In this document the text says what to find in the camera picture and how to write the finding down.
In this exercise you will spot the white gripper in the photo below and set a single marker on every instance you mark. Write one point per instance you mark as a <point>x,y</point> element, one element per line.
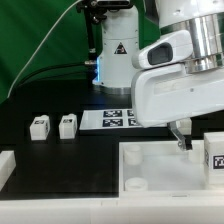
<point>163,90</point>

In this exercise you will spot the white square tabletop tray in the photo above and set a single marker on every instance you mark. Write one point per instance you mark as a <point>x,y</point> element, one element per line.
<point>160,168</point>

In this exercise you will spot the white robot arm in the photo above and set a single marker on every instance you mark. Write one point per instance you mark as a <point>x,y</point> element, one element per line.
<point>203,19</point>

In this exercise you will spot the white marker sheet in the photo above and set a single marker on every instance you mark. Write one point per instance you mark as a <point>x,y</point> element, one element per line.
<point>108,119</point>

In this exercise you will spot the white left obstacle block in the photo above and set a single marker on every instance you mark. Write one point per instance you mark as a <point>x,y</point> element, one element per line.
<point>7,166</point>

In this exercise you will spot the white front rail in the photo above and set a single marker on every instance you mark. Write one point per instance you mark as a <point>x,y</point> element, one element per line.
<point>174,210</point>

